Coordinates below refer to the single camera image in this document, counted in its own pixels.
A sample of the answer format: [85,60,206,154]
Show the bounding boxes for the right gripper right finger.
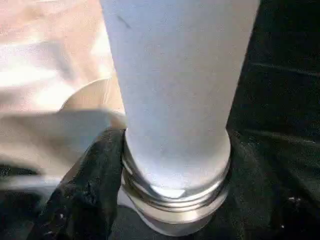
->
[207,131,320,240]

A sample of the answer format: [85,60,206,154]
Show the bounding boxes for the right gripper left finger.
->
[29,126,126,240]

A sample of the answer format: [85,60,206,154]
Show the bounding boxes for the white plastic table top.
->
[0,0,216,237]

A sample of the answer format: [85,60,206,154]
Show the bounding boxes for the white plastic table leg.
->
[99,0,261,210]

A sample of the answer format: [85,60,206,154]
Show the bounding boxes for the black plastic mat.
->
[0,0,320,240]

